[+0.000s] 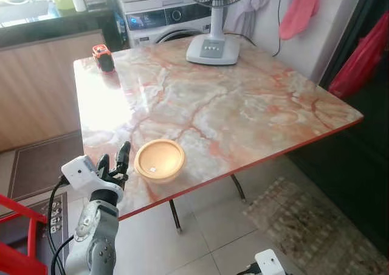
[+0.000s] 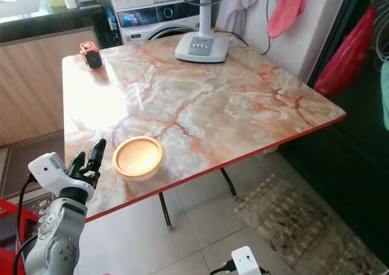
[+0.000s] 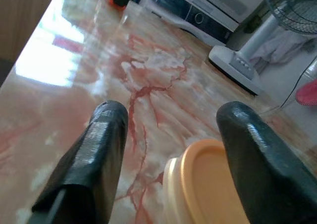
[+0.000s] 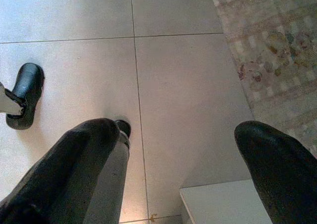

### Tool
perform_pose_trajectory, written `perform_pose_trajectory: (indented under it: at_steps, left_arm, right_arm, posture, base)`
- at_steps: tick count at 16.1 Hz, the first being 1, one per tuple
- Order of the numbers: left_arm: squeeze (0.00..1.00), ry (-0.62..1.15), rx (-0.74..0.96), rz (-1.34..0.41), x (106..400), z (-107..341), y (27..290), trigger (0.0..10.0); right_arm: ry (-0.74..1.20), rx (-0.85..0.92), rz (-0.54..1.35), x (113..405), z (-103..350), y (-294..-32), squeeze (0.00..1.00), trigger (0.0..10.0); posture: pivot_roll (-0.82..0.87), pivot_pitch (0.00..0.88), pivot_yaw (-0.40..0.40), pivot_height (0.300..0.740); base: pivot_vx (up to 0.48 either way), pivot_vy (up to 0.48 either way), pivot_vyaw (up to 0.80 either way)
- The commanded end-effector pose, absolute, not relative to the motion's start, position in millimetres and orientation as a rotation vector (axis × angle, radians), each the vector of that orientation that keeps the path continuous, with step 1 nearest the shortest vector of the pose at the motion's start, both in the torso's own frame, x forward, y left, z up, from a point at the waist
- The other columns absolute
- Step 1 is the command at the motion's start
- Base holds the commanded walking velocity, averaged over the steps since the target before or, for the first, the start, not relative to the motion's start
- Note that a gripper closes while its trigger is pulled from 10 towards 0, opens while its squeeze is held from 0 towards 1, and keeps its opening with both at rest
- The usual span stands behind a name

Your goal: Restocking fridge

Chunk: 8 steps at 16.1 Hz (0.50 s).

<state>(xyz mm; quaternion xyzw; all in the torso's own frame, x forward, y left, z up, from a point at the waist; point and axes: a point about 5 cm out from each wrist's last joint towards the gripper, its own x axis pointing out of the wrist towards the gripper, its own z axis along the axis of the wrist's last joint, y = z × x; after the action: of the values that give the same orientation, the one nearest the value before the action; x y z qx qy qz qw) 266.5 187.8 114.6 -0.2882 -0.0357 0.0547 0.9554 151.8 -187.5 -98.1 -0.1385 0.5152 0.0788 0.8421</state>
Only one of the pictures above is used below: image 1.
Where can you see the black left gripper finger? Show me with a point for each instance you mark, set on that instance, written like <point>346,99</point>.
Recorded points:
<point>124,156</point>
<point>104,163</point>

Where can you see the yellow plastic bowl with lid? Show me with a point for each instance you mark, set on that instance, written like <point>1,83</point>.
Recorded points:
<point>159,160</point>

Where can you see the brown floor mat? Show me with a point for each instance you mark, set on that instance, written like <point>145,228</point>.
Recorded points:
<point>42,165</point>

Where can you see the white power strip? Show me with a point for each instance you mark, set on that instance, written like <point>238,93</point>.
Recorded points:
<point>55,217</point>

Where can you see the black metal table leg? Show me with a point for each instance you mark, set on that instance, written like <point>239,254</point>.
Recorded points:
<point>239,190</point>
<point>175,217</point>

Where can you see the small orange black device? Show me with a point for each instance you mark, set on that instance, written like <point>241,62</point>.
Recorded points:
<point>104,58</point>

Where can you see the wooden cabinet with black counter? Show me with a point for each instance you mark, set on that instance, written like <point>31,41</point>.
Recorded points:
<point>36,86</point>

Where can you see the marble top table red edge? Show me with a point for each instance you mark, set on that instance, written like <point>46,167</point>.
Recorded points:
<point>213,104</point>

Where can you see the white standing fan black grille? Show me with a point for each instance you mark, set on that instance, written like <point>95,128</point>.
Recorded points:
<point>213,48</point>

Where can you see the grey front-load washing machine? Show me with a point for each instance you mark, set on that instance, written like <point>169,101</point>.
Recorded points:
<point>164,20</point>

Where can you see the red bag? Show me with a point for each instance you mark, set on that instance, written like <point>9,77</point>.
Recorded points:
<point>361,61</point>

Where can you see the beige patterned rug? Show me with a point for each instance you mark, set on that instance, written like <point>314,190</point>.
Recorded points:
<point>316,226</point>

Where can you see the lavender hanging cloth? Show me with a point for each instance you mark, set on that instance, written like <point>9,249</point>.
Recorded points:
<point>258,10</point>

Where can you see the pink hanging cloth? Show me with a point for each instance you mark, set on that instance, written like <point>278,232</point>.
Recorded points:
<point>299,12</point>

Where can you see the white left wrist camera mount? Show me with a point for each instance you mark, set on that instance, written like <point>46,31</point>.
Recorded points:
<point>79,173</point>

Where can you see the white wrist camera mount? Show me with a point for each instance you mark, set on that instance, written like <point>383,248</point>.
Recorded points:
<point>269,263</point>
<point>79,173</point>

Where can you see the red metal frame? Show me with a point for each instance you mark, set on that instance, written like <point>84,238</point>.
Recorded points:
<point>24,210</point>

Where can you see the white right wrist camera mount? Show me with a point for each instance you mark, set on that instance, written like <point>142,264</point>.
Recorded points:
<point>269,263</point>

